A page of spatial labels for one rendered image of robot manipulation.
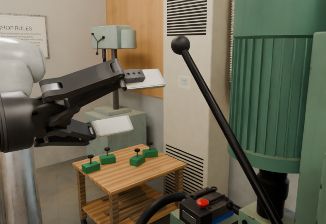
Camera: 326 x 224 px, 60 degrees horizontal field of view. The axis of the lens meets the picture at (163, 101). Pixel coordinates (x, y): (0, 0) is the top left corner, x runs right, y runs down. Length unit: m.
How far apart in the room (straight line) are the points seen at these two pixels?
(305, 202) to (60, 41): 3.22
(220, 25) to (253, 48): 1.63
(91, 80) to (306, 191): 0.35
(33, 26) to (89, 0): 0.74
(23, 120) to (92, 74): 0.10
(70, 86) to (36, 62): 0.55
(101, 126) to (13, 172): 0.42
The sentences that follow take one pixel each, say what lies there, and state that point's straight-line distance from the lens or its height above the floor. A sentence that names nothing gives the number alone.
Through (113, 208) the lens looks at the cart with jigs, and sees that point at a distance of 1.90.
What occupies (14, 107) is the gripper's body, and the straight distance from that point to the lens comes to 0.37.
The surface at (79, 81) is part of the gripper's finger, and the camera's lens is 0.35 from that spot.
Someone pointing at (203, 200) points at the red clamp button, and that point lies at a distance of 0.74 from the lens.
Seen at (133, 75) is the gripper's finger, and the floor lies 1.36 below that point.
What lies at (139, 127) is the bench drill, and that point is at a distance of 2.95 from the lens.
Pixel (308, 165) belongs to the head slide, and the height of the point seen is 1.23.
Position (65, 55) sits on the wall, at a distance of 3.50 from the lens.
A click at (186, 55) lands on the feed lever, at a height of 1.38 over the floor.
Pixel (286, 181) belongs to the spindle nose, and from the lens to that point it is 0.59.
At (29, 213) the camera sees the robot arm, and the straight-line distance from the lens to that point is 0.88.
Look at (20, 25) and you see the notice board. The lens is 3.35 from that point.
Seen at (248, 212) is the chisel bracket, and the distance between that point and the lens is 0.64.
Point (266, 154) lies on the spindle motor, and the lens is 0.50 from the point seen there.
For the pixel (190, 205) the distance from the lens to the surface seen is 0.75.
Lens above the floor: 1.40
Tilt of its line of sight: 11 degrees down
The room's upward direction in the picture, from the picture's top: straight up
